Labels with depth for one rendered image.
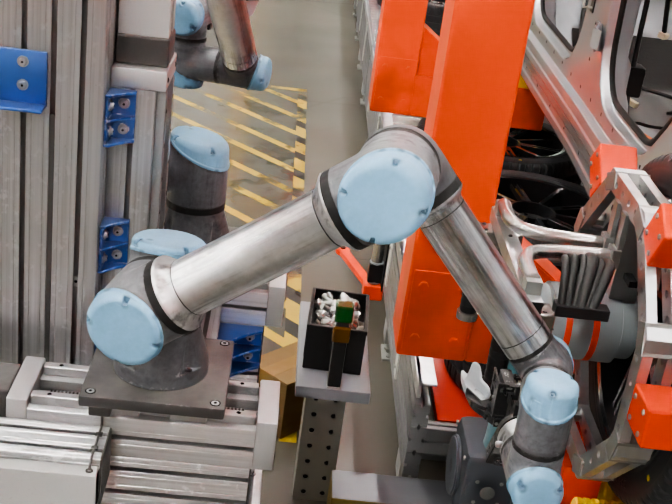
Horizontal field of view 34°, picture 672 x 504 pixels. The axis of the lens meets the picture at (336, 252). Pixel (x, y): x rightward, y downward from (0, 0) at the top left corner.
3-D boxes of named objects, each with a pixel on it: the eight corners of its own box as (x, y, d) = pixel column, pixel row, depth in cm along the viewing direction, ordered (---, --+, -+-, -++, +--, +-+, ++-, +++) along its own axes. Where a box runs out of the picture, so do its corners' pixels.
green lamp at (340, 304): (352, 324, 244) (354, 308, 243) (334, 322, 244) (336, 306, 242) (351, 316, 248) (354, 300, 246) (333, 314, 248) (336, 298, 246)
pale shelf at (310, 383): (368, 404, 253) (370, 393, 252) (294, 397, 252) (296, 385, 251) (363, 317, 292) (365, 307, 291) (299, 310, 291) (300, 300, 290)
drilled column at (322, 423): (330, 501, 287) (352, 360, 270) (292, 498, 287) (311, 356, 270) (330, 479, 296) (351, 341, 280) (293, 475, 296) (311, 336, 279)
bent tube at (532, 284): (638, 308, 185) (653, 250, 180) (523, 295, 184) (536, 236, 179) (613, 264, 201) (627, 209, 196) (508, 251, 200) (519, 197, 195)
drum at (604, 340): (629, 379, 204) (647, 310, 198) (514, 366, 202) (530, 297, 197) (611, 342, 216) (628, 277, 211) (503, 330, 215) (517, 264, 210)
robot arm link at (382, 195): (144, 339, 171) (457, 186, 152) (108, 386, 157) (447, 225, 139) (101, 274, 168) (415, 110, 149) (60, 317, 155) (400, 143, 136)
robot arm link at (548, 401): (527, 349, 160) (512, 414, 164) (524, 387, 150) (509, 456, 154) (581, 360, 159) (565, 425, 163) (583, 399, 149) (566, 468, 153)
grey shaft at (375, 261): (380, 304, 384) (401, 169, 364) (364, 303, 384) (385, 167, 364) (379, 293, 393) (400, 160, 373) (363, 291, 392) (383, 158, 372)
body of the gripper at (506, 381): (539, 369, 177) (553, 410, 166) (528, 415, 180) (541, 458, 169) (491, 364, 176) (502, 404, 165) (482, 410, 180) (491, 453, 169)
